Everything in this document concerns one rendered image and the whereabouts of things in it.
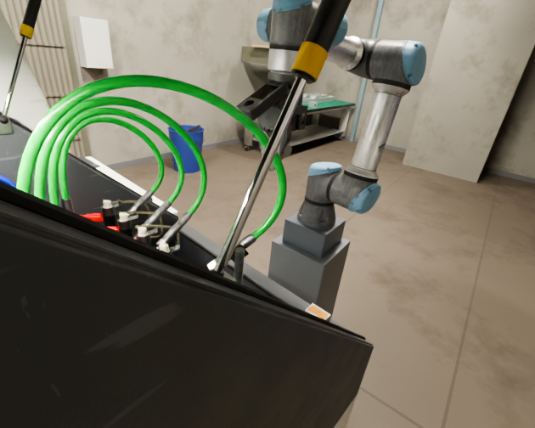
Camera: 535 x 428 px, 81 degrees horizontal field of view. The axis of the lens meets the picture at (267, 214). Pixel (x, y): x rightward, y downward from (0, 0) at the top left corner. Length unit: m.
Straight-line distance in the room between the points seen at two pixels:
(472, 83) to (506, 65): 0.41
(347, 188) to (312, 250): 0.29
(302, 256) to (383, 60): 0.70
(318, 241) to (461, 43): 4.80
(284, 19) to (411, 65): 0.47
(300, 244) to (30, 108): 0.91
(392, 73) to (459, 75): 4.62
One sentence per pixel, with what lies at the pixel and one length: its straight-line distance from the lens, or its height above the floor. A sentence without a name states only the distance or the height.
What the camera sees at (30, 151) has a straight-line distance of 0.46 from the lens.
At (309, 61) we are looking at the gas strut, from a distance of 0.23.
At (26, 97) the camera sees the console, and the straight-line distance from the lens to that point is 0.83.
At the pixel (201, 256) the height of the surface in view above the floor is 0.91.
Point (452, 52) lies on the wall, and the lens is 5.70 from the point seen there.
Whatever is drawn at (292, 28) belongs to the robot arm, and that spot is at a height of 1.51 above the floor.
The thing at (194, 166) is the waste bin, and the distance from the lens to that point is 4.20.
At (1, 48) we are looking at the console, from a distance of 0.82.
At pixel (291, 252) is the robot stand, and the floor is 0.79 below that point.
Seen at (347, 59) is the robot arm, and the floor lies 1.47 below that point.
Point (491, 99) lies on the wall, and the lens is 5.63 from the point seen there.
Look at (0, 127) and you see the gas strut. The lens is 0.79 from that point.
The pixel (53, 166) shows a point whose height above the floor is 1.26.
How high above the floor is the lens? 1.46
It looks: 27 degrees down
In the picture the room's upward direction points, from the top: 6 degrees clockwise
